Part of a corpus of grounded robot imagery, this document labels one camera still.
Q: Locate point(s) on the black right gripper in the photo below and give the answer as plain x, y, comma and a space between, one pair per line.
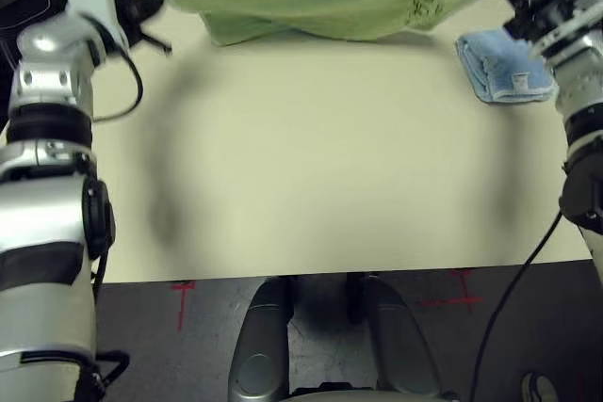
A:
539, 11

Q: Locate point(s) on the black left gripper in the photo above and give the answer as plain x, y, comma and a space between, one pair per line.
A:
129, 16

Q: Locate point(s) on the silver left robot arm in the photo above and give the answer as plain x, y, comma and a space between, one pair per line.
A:
42, 213

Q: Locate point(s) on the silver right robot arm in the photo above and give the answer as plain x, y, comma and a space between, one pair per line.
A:
581, 86

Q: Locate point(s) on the folded light blue towel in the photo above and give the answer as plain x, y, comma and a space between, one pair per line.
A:
499, 68

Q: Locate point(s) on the red floor tape cross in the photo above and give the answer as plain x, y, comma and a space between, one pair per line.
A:
464, 300
183, 308

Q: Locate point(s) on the grey left robot leg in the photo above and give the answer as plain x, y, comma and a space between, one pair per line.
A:
259, 350

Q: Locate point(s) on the grey robot leg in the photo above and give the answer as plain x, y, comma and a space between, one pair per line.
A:
259, 350
400, 350

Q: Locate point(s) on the grey right robot leg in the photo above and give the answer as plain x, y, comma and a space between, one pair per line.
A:
400, 350

